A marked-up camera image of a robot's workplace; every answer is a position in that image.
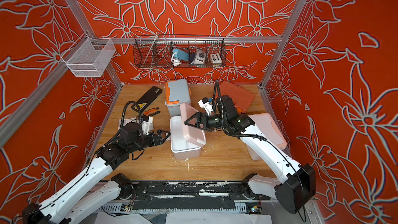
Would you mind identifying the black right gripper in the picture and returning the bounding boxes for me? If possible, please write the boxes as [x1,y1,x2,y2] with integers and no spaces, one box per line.
[186,112,229,133]

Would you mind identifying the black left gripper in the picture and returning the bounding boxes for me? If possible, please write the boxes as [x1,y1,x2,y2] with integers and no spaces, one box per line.
[129,130,171,155]

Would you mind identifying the grey first aid box orange handle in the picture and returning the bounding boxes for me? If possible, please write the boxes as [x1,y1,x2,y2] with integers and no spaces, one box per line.
[164,79,191,117]

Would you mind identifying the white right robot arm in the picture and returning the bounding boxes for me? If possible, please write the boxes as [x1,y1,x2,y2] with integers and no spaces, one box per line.
[183,82,316,214]

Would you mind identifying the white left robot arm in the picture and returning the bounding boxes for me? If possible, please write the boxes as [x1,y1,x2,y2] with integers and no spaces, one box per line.
[22,113,171,224]

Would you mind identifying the orange black pliers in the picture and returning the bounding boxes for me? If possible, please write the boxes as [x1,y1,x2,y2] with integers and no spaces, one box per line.
[142,107,160,117]

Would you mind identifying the black tool case yellow label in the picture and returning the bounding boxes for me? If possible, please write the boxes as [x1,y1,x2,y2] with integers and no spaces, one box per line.
[136,86,163,113]

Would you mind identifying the orange plastic tool case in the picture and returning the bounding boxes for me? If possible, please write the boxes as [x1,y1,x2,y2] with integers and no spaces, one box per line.
[219,82,256,114]

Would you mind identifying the white round-dial device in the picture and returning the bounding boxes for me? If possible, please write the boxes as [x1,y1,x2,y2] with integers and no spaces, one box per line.
[191,49,206,65]

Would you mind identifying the beige button box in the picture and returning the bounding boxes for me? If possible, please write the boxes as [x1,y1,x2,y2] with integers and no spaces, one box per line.
[209,53,222,67]

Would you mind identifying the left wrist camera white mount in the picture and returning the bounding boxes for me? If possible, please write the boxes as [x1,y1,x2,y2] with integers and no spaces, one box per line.
[141,116,154,134]

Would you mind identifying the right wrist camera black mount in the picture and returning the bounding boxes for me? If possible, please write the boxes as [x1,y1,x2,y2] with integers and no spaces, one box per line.
[212,95,255,134]

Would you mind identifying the blue device with white cable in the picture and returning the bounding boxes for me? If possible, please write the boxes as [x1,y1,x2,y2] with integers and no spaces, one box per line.
[171,48,189,66]

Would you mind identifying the black wire wall basket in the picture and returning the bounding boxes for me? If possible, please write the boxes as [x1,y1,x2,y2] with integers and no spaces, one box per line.
[133,34,227,68]

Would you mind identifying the aluminium frame post left rear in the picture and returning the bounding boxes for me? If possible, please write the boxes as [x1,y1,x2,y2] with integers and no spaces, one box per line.
[65,0,123,88]

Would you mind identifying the aluminium frame post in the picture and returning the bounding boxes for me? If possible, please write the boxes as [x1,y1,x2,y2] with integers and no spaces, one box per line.
[65,0,123,88]
[260,0,307,90]

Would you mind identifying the white wire mesh basket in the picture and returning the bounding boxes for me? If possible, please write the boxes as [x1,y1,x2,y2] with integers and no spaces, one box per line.
[62,39,116,77]

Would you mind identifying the aluminium left side rail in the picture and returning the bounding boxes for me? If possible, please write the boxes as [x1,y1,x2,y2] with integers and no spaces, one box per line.
[1,61,69,148]

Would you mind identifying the aluminium frame post right rear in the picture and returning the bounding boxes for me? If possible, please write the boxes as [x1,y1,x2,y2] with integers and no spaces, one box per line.
[260,0,307,90]

